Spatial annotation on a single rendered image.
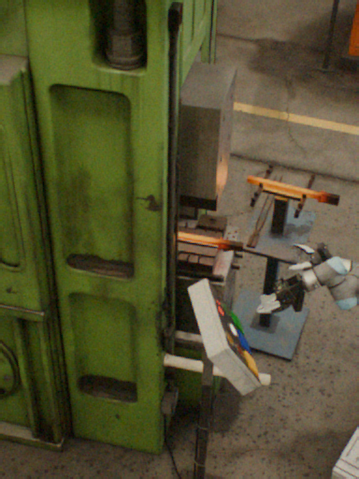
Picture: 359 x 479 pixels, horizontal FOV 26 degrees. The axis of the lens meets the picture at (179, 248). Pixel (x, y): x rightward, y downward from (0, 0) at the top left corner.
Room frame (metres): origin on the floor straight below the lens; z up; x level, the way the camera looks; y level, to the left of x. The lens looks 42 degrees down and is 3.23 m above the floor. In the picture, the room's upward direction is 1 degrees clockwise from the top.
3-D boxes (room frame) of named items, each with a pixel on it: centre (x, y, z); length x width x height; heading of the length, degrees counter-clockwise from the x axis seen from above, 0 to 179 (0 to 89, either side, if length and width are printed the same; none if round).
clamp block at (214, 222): (2.65, -0.14, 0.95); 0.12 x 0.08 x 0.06; 77
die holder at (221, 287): (2.57, 0.04, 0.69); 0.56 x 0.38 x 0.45; 77
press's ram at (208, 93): (2.55, 0.03, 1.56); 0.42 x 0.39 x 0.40; 77
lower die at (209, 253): (2.51, 0.04, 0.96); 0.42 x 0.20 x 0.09; 77
